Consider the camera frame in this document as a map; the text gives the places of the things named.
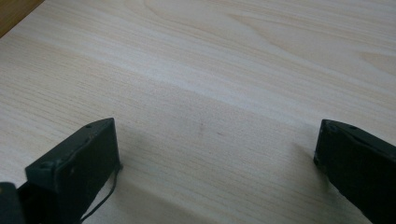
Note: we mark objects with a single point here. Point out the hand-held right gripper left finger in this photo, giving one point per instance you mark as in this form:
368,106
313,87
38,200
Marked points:
74,174

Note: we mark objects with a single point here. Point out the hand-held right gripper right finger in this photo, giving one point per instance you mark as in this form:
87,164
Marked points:
358,165

